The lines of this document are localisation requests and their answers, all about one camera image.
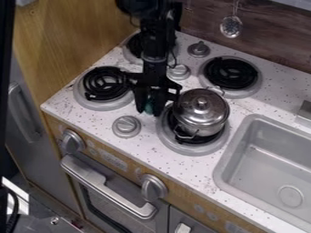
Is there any silver lid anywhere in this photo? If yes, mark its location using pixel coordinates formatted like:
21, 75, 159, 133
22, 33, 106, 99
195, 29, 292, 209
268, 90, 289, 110
174, 87, 231, 125

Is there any silver strainer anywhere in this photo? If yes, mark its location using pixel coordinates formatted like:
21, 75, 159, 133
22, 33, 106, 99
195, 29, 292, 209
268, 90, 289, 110
218, 0, 245, 39

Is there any toy stove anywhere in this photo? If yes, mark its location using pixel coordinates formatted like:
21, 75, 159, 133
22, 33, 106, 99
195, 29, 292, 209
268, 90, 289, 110
71, 30, 264, 157

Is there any silver pot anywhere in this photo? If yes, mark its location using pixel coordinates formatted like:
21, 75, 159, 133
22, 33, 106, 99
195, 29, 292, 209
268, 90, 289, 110
171, 87, 233, 141

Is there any toy sink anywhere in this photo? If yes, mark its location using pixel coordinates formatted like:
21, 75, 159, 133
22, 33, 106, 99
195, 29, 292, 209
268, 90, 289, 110
212, 113, 311, 233

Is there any green toy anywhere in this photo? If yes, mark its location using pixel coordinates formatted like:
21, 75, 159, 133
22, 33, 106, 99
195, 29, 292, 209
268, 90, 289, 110
144, 97, 157, 114

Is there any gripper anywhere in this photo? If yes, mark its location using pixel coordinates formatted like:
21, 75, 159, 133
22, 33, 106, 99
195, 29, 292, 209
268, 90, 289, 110
125, 56, 184, 117

